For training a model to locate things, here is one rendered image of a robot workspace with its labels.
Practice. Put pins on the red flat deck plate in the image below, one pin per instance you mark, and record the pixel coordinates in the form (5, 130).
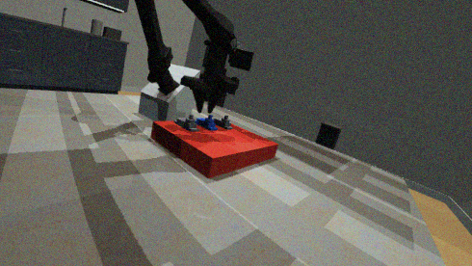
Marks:
(215, 152)

